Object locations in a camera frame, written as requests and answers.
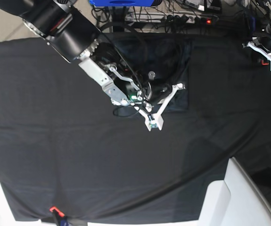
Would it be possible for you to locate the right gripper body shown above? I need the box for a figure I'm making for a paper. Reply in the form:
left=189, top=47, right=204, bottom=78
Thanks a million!
left=143, top=72, right=172, bottom=105

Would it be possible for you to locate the dark grey T-shirt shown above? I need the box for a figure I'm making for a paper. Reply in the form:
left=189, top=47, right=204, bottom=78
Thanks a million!
left=111, top=36, right=194, bottom=113

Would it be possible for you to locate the black power strip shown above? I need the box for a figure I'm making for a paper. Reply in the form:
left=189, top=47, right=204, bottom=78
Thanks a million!
left=125, top=12, right=219, bottom=25

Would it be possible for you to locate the blue plastic bin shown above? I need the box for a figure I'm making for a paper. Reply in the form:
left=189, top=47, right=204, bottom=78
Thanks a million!
left=89, top=0, right=154, bottom=7

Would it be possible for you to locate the black table cloth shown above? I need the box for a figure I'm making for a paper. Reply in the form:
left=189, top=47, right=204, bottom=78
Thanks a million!
left=0, top=33, right=271, bottom=224

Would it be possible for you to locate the white chair right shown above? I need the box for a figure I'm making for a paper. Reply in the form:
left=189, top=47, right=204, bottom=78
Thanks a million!
left=197, top=157, right=271, bottom=226

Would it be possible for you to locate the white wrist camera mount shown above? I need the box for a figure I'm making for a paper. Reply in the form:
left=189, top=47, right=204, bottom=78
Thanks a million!
left=134, top=83, right=186, bottom=131
left=242, top=41, right=271, bottom=73

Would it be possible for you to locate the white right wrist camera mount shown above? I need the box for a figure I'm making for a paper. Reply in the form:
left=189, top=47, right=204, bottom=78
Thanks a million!
left=134, top=83, right=186, bottom=131

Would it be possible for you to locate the red clamp handle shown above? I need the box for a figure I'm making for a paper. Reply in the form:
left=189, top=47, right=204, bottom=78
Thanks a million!
left=49, top=206, right=65, bottom=218

